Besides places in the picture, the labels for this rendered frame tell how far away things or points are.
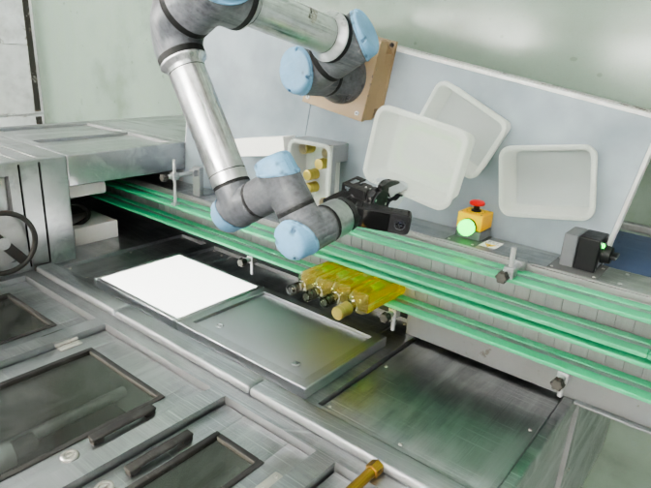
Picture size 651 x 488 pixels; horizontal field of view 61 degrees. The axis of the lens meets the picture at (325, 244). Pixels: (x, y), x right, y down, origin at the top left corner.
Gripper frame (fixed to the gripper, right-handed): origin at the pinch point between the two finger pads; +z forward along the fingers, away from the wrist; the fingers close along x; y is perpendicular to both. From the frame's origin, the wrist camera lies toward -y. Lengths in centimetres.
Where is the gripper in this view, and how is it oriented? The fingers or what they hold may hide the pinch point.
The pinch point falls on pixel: (406, 190)
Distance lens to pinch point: 123.9
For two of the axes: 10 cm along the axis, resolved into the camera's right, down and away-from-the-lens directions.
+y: -7.6, -3.7, 5.3
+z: 6.5, -3.6, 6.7
